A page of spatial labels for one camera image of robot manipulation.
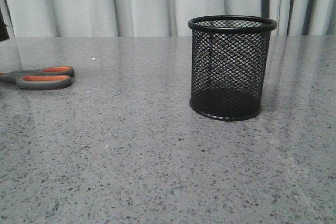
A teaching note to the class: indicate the grey and orange scissors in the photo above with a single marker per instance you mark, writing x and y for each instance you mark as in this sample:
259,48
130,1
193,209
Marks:
50,78

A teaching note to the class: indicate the black robot arm edge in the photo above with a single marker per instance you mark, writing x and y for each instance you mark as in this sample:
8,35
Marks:
3,29

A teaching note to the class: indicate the black mesh pen cup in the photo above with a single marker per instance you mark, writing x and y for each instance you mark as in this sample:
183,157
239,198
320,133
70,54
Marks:
229,56

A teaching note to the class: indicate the grey pleated curtain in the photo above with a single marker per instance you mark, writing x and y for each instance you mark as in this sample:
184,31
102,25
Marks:
154,18

